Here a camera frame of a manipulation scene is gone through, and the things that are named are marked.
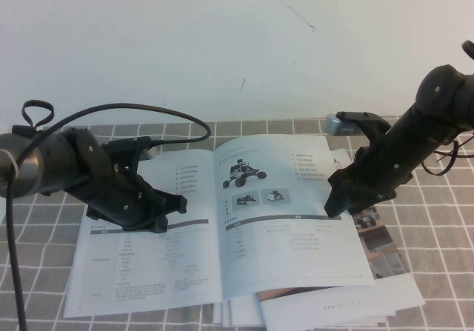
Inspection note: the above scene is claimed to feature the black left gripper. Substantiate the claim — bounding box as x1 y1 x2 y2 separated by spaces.
66 158 187 235

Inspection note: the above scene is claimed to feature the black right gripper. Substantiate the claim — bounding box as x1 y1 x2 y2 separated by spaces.
324 133 414 220

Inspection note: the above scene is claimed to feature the white product manual book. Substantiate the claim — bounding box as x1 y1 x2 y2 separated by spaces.
62 134 375 319

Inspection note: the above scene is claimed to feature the brochure with office photo cover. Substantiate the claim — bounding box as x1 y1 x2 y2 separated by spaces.
258 147 426 328

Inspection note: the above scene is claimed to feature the grey white checkered tablecloth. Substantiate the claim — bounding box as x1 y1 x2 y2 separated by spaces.
0 114 474 331

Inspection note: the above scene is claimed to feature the white booklet stack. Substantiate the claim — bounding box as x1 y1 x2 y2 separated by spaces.
213 292 399 328

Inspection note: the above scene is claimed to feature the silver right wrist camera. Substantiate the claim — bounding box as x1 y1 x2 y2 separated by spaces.
324 111 393 136

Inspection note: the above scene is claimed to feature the thin black cable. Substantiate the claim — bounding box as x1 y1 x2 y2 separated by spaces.
421 130 474 178

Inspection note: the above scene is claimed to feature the white cable tie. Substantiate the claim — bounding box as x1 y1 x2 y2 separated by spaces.
0 149 20 179

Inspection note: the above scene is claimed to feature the thick black cable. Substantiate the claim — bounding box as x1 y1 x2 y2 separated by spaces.
4 103 213 331

